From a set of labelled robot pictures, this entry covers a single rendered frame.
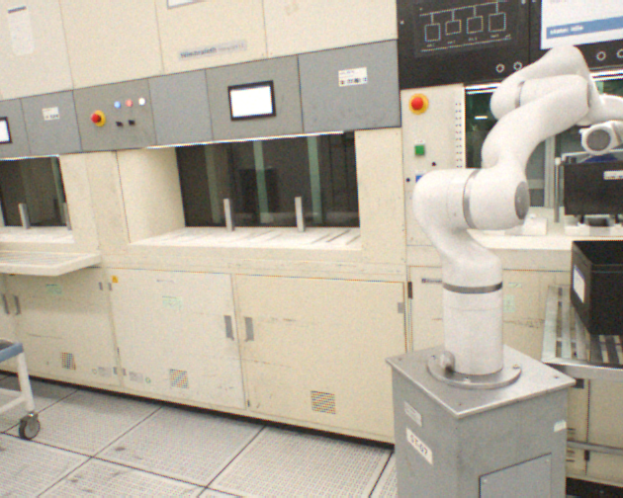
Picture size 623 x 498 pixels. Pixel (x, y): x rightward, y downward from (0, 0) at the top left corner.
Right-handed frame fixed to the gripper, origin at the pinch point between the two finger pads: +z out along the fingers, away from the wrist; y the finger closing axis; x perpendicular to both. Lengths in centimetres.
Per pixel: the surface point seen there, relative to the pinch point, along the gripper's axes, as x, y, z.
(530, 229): -30.6, -20.3, -10.2
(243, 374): -93, -134, -37
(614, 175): -12.4, 4.7, -9.0
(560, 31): 31.5, -10.8, -29.5
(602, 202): -21.2, 1.6, -8.5
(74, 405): -120, -235, -52
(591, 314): -39, 0, -72
